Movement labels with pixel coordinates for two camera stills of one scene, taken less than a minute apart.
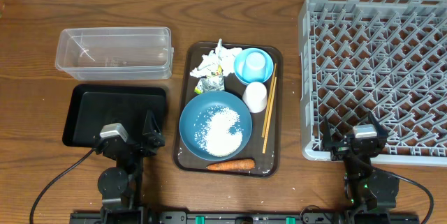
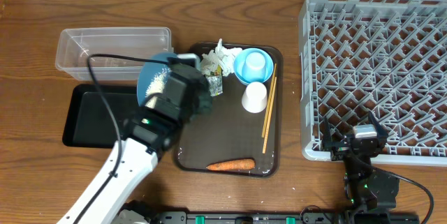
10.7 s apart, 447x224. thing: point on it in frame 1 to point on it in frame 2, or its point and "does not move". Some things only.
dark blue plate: x=215 y=125 to x=149 y=70
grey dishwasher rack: x=382 y=54 does not move
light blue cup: x=254 y=69 does not move
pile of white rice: x=211 y=133 to x=156 y=86
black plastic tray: x=92 y=107 does not move
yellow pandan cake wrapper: x=215 y=82 does not move
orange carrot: x=242 y=165 does not move
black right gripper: x=340 y=148 does not move
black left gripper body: x=145 y=153 to x=202 y=103
